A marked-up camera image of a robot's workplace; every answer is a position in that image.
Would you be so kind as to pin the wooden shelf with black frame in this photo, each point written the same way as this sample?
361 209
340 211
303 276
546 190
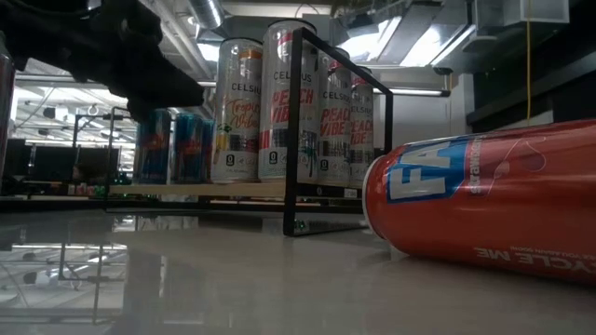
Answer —
209 188

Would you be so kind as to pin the silver can with red print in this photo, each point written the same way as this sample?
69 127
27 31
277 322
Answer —
4 116

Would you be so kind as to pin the Celsius Tropical Vibe can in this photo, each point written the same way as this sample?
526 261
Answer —
235 139

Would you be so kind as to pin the blue silver Red Bull can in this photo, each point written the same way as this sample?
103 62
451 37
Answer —
208 149
153 153
188 149

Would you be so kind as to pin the ceiling light panel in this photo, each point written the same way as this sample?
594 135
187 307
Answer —
419 42
208 52

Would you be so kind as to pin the white paper sign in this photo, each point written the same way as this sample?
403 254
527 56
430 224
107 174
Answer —
542 9

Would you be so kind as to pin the ceiling light tube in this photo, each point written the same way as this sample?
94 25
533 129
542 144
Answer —
414 92
56 83

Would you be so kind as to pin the black partition panel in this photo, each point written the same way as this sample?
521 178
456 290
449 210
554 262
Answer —
46 160

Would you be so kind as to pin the round silver duct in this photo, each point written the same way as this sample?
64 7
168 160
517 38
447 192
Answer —
207 11

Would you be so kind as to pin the red Fanta strawberry can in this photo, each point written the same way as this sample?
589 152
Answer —
489 209

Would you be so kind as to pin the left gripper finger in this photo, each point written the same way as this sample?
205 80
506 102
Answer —
141 112
158 84

